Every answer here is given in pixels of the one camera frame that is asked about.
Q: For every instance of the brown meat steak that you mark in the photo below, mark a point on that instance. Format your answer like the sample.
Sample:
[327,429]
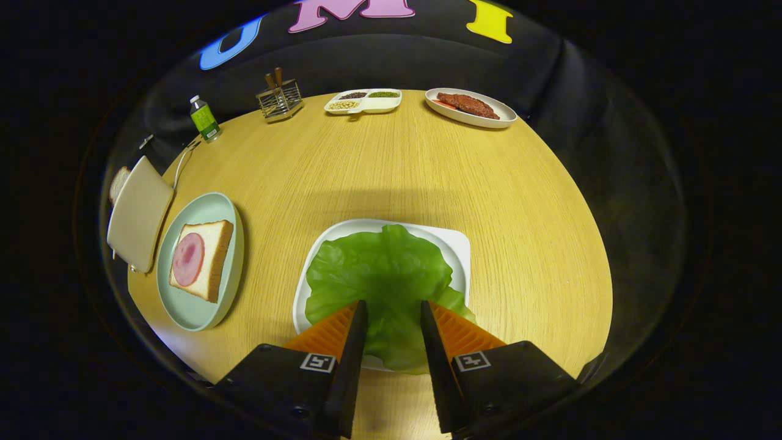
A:
[467,104]

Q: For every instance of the white round plate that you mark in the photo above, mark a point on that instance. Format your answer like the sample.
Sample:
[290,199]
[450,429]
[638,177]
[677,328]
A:
[476,120]

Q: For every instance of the white divided dish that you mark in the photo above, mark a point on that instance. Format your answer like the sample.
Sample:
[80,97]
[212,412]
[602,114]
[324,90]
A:
[382,105]

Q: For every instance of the orange tomato slice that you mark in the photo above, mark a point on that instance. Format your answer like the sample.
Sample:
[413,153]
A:
[445,104]

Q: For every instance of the pile of dark beans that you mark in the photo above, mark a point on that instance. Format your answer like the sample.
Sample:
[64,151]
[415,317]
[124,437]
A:
[352,95]

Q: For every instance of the white cloth clip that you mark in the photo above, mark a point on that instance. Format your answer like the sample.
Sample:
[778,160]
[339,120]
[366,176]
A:
[145,142]

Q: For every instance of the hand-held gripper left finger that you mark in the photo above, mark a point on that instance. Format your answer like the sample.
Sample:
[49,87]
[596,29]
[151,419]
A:
[349,379]

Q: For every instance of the square toast slice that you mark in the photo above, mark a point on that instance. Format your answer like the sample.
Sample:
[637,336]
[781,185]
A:
[217,256]

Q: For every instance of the pile of green beans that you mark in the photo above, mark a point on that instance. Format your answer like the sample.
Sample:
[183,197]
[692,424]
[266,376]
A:
[383,94]

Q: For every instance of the light green round plate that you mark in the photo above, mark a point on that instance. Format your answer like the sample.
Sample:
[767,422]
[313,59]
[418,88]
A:
[195,305]

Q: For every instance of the pile of yellow beans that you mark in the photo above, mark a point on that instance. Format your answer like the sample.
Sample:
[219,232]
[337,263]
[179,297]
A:
[343,105]

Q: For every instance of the round-topped bread slice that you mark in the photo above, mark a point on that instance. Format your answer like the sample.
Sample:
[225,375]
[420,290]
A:
[118,183]

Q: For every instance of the green label plastic bottle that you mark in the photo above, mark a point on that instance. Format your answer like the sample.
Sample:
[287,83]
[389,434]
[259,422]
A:
[204,121]

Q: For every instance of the white toaster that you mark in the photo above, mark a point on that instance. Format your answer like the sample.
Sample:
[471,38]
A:
[140,214]

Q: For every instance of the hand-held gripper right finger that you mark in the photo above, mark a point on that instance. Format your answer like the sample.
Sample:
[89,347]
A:
[437,379]

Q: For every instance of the pink ham slice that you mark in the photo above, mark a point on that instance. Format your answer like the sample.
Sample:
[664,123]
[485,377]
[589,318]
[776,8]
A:
[188,260]

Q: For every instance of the white square plate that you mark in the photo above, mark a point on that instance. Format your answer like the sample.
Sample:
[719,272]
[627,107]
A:
[455,250]

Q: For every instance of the black backdrop cloth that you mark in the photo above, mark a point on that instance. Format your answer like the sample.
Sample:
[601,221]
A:
[427,61]

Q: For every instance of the green lettuce leaf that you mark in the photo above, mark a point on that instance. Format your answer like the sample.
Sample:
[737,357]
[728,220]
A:
[385,275]

